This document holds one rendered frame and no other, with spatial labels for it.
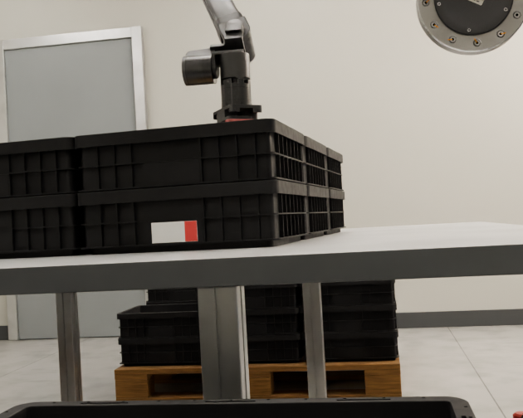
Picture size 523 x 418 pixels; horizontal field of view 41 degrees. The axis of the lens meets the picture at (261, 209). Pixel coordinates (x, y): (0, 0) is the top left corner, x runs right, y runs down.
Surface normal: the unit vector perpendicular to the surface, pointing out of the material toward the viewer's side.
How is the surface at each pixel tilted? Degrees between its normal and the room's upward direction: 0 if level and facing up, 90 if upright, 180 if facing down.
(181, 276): 90
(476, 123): 90
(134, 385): 90
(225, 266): 90
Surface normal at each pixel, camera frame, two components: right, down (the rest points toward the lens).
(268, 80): -0.16, 0.00
